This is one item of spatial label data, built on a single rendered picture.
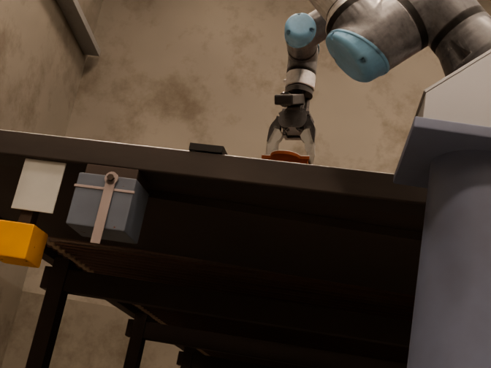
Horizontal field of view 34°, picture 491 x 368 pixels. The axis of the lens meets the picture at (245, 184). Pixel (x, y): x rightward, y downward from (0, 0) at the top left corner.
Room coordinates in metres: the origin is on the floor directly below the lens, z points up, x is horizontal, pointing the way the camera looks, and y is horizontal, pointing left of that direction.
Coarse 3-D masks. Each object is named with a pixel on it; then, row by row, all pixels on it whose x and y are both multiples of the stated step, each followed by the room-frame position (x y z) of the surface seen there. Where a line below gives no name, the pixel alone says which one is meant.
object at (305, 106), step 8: (288, 88) 1.80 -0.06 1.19; (296, 88) 1.78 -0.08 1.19; (304, 88) 1.78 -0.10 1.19; (304, 96) 1.82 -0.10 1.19; (312, 96) 1.81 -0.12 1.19; (296, 104) 1.81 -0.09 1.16; (304, 104) 1.81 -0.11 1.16; (280, 112) 1.80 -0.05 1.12; (288, 112) 1.79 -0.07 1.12; (296, 112) 1.78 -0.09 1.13; (304, 112) 1.78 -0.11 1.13; (280, 120) 1.80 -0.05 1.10; (288, 120) 1.79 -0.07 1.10; (296, 120) 1.78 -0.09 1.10; (304, 120) 1.78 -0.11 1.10; (312, 120) 1.83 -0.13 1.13; (288, 128) 1.79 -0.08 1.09; (296, 128) 1.79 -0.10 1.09; (288, 136) 1.85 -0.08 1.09; (296, 136) 1.85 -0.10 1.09
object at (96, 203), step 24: (96, 168) 1.66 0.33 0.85; (120, 168) 1.65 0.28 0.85; (96, 192) 1.64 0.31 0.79; (120, 192) 1.63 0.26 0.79; (144, 192) 1.69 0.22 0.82; (72, 216) 1.65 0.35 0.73; (96, 216) 1.63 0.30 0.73; (120, 216) 1.63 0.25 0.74; (96, 240) 1.63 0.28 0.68; (120, 240) 1.71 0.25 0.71
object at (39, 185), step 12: (24, 168) 1.71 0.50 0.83; (36, 168) 1.71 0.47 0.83; (48, 168) 1.70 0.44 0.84; (60, 168) 1.69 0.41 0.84; (24, 180) 1.71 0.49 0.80; (36, 180) 1.70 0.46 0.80; (48, 180) 1.70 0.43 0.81; (60, 180) 1.69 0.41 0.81; (24, 192) 1.71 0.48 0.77; (36, 192) 1.70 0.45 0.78; (48, 192) 1.70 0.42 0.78; (12, 204) 1.71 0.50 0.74; (24, 204) 1.71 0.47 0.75; (36, 204) 1.70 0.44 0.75; (48, 204) 1.69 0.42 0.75
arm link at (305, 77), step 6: (288, 72) 1.80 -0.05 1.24; (294, 72) 1.78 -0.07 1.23; (300, 72) 1.78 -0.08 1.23; (306, 72) 1.78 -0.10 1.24; (312, 72) 1.79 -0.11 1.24; (288, 78) 1.80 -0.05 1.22; (294, 78) 1.78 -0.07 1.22; (300, 78) 1.78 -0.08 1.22; (306, 78) 1.78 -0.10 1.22; (312, 78) 1.79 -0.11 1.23; (288, 84) 1.80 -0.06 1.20; (294, 84) 1.79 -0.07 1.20; (300, 84) 1.78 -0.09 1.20; (306, 84) 1.78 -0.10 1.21; (312, 84) 1.79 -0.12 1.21
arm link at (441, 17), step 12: (408, 0) 1.23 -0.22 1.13; (420, 0) 1.22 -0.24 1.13; (432, 0) 1.22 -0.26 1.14; (444, 0) 1.21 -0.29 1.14; (456, 0) 1.21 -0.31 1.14; (468, 0) 1.21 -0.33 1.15; (408, 12) 1.23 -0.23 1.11; (420, 12) 1.22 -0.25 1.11; (432, 12) 1.23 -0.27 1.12; (444, 12) 1.22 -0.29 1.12; (456, 12) 1.21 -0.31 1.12; (420, 24) 1.23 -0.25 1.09; (432, 24) 1.24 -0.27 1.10; (444, 24) 1.22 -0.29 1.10; (432, 36) 1.25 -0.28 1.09
